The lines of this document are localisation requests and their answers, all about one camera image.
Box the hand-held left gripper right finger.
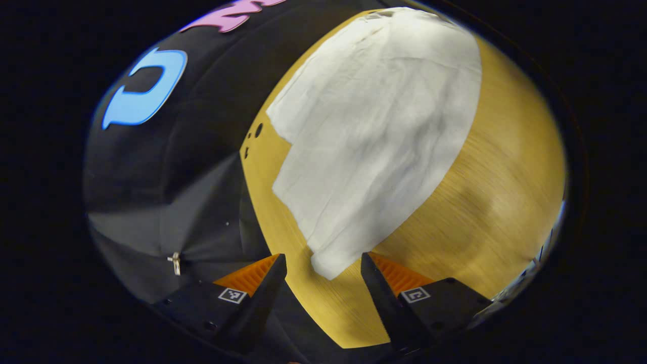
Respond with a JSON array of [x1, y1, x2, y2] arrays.
[[360, 252, 494, 355]]

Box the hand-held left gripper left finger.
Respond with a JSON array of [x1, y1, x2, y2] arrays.
[[152, 253, 288, 355]]

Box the white jeans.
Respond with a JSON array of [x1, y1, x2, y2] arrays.
[[266, 7, 483, 282]]

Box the black backdrop cloth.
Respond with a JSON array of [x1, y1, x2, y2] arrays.
[[83, 0, 395, 364]]

